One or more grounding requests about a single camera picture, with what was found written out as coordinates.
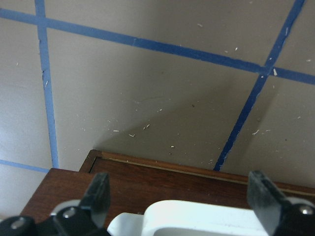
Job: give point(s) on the dark brown drawer cabinet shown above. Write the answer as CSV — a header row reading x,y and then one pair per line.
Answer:
x,y
153,180

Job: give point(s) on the wooden drawer with white handle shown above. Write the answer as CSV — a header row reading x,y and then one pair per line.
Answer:
x,y
61,185

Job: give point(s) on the brown paper table mat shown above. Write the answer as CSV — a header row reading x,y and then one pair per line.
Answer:
x,y
224,85

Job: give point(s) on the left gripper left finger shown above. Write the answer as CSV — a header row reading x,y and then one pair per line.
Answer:
x,y
84,219

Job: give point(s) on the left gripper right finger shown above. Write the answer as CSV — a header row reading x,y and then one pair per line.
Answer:
x,y
279,214

